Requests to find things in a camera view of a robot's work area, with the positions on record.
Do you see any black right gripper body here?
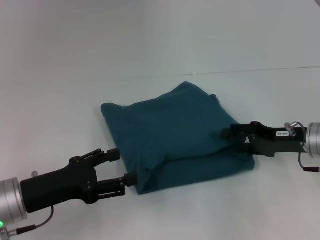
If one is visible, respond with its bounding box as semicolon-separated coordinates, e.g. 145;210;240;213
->
246;120;310;159

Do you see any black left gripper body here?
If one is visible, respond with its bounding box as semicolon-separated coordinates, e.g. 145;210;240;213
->
19;148;104;214

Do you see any blue t-shirt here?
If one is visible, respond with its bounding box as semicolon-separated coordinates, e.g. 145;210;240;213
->
100;81;256;196

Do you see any thin left arm cable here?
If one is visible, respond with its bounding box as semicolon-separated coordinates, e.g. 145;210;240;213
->
14;206;55;234

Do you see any thin arm cable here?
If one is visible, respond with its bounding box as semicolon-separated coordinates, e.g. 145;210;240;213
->
298;127;320;173
14;206;55;234

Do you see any thin right arm cable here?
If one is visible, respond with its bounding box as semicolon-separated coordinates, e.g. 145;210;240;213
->
298;127;320;173

